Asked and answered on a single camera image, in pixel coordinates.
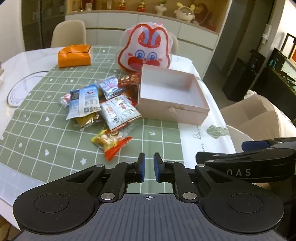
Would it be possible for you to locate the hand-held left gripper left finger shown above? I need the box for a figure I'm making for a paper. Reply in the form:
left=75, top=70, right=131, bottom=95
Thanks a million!
left=66, top=152, right=146, bottom=202

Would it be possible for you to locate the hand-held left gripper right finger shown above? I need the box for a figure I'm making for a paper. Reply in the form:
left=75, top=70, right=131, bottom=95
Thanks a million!
left=153, top=152, right=232, bottom=202

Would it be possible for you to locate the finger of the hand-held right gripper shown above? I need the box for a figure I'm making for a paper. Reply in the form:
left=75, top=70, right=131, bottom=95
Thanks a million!
left=196, top=152, right=236, bottom=163
left=242, top=137, right=296, bottom=151

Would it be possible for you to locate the white red printed snack packet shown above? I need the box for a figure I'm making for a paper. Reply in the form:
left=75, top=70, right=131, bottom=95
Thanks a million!
left=100, top=95, right=142, bottom=132

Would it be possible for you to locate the blue white snack packet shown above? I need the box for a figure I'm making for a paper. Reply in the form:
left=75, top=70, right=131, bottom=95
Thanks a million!
left=66, top=85, right=101, bottom=120

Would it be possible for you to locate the pink blue snack packet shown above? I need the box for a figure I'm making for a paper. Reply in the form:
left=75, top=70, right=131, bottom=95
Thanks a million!
left=96, top=75, right=121, bottom=100

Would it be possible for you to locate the brown cardboard box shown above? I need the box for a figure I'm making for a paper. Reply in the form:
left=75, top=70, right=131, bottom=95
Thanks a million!
left=220, top=95, right=278, bottom=142

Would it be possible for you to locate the beige chair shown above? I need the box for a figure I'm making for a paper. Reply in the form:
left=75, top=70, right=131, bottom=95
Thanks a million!
left=50, top=20, right=87, bottom=48
left=170, top=35, right=179, bottom=55
left=220, top=94, right=296, bottom=153

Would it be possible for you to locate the yellow red snack packet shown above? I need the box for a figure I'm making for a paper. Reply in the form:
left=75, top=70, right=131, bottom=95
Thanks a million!
left=90, top=128, right=133, bottom=161

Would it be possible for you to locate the black floor appliance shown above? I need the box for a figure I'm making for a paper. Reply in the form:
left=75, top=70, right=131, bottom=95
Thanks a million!
left=222, top=50, right=266, bottom=102

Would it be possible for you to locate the long golden snack packet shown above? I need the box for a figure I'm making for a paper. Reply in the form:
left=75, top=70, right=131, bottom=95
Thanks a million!
left=73, top=111, right=103, bottom=131

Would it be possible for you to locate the orange red snack packet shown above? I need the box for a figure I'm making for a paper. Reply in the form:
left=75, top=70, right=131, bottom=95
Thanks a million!
left=116, top=85, right=140, bottom=107

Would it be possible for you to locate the glass display table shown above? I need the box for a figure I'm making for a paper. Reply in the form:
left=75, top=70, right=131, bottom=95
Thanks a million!
left=266, top=46, right=296, bottom=98

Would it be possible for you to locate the green checked tablecloth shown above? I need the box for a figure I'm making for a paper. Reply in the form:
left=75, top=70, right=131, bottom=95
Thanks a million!
left=0, top=45, right=236, bottom=200

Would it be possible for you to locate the red gold snack packet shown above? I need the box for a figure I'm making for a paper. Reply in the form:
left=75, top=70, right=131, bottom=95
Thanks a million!
left=118, top=73, right=141, bottom=87

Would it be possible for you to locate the small red white candy packet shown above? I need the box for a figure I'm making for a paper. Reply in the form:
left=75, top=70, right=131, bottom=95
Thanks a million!
left=60, top=93, right=71, bottom=108

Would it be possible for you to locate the rabbit face plastic bag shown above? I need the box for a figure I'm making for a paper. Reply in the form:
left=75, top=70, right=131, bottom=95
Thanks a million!
left=116, top=22, right=173, bottom=70

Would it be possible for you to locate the orange tissue box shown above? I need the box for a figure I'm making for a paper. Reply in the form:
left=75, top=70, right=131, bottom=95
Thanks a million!
left=57, top=44, right=93, bottom=68

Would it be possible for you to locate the brown lion plush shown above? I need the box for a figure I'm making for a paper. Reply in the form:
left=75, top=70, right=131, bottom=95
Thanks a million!
left=194, top=2, right=216, bottom=32

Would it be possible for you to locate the round glass turntable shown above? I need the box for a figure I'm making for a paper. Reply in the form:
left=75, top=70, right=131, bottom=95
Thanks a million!
left=6, top=71, right=50, bottom=107

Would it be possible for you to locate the white rabbit toy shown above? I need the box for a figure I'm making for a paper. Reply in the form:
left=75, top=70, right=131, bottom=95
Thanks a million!
left=174, top=2, right=196, bottom=22

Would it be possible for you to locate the white sideboard cabinet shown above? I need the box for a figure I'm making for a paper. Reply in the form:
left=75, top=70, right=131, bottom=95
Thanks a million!
left=65, top=10, right=219, bottom=79

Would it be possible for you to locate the white vase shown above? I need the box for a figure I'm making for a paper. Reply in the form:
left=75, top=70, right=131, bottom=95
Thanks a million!
left=154, top=0, right=167, bottom=15

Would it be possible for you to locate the dark glass cabinet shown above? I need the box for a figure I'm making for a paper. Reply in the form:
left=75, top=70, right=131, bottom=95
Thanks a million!
left=22, top=0, right=65, bottom=54

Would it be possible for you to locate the white wall intercom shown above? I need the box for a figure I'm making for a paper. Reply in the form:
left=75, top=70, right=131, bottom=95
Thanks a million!
left=262, top=23, right=272, bottom=43

